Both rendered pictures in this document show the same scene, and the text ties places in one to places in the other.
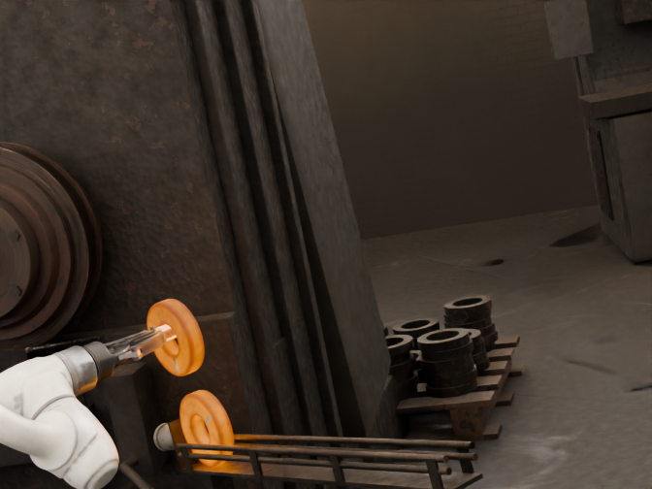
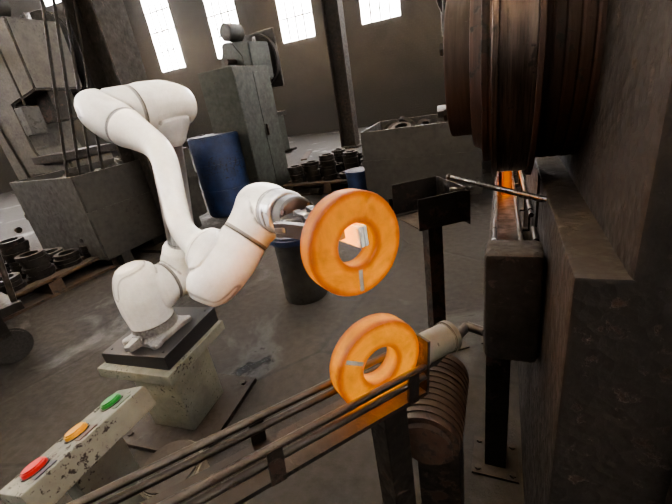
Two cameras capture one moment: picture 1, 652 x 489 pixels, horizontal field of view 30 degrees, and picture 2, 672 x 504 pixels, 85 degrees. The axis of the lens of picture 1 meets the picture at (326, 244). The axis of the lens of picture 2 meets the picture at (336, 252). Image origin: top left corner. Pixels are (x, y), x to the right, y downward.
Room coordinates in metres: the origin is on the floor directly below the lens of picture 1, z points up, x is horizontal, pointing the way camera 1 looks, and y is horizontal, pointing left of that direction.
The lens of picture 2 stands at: (2.45, -0.16, 1.11)
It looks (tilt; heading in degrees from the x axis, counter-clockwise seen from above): 23 degrees down; 100
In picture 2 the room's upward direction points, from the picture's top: 10 degrees counter-clockwise
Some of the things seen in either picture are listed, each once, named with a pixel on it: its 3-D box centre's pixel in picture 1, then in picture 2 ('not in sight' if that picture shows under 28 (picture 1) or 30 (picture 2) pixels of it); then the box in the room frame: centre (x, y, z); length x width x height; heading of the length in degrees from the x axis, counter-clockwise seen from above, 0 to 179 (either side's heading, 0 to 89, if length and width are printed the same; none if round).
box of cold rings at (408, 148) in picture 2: not in sight; (425, 157); (2.81, 3.56, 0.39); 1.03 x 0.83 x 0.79; 168
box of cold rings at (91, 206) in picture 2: not in sight; (121, 202); (-0.18, 3.10, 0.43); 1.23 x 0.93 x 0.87; 72
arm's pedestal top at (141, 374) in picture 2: not in sight; (165, 346); (1.56, 0.88, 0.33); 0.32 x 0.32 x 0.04; 79
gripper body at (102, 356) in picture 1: (107, 357); (300, 217); (2.29, 0.45, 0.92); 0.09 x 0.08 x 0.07; 130
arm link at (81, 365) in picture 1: (74, 371); (283, 212); (2.24, 0.51, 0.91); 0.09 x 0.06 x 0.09; 40
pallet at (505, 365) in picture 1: (349, 361); not in sight; (4.56, 0.00, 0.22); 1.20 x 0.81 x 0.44; 72
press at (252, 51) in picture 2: not in sight; (257, 91); (-0.23, 8.42, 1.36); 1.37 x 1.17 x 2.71; 154
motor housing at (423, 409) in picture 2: not in sight; (438, 466); (2.50, 0.44, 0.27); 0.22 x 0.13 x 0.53; 74
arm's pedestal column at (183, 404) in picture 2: not in sight; (179, 382); (1.56, 0.88, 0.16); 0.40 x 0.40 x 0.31; 79
